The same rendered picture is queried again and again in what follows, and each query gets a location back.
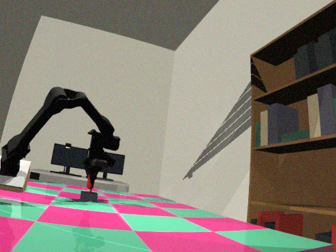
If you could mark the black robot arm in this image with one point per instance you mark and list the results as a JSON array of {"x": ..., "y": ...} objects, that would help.
[{"x": 56, "y": 101}]

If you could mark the dark red translucent cylinder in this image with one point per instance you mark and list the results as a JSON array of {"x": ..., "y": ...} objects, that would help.
[{"x": 89, "y": 183}]

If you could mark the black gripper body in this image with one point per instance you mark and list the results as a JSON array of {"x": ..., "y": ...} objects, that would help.
[{"x": 94, "y": 158}]

